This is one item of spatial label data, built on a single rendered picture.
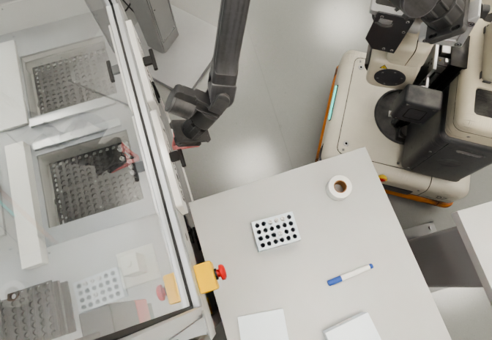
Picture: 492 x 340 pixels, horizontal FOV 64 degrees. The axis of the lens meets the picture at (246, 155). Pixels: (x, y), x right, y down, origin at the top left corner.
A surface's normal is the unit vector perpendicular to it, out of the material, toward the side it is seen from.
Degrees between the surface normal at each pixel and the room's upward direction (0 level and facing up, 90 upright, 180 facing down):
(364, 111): 0
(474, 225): 0
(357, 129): 0
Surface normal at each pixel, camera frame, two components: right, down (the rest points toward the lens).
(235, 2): 0.11, 0.65
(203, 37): 0.04, -0.29
